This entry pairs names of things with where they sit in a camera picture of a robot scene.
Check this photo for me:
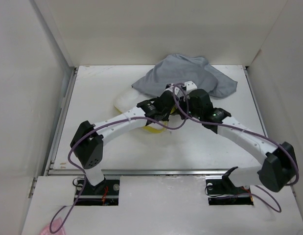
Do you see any pink plastic bag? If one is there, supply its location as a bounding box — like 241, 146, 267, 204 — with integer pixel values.
40, 218, 66, 235

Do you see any white pillow with yellow edge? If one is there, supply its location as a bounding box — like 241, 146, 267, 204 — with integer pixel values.
114, 88, 175, 134

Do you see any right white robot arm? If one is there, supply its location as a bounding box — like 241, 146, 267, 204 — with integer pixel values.
177, 89, 299, 193

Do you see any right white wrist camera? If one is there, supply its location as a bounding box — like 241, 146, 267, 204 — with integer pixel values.
182, 81, 197, 94

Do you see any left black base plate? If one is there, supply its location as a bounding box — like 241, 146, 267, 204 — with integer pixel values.
72, 177, 120, 206

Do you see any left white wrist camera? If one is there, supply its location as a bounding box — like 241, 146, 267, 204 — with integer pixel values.
165, 84, 183, 97

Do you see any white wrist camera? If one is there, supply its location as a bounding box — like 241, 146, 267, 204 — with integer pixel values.
165, 84, 183, 97
182, 81, 197, 94

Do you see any grey pillowcase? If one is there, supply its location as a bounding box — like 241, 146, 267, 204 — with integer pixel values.
132, 54, 238, 98

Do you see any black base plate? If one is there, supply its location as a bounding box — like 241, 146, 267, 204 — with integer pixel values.
205, 179, 254, 206
72, 177, 120, 206

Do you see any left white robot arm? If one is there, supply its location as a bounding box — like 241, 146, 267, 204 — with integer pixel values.
70, 90, 177, 194

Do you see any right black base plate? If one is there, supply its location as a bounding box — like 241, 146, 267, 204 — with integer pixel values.
205, 179, 254, 206

